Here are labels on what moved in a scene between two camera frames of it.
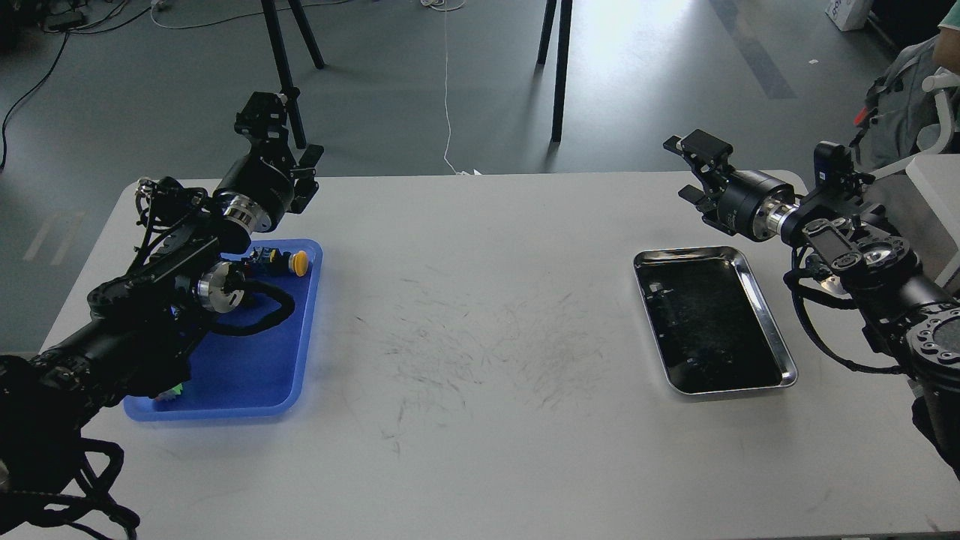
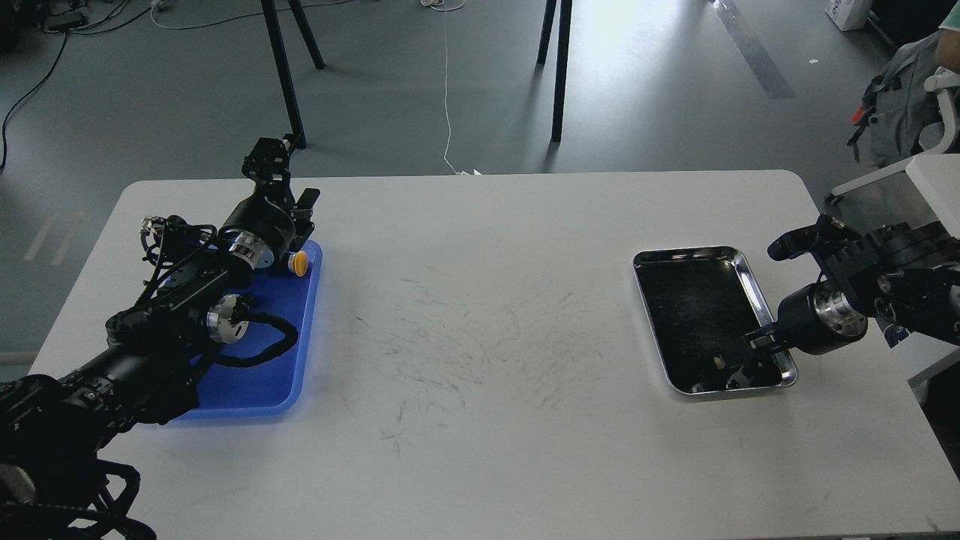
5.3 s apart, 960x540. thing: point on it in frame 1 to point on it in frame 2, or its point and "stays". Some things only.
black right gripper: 755,205 to 814,319
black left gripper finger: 262,118 to 268,161
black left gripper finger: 306,168 to 303,208
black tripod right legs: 562,58 stays
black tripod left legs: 292,94 stays
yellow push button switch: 298,263 stays
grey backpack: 898,107 stays
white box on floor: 849,14 stays
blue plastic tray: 252,375 stays
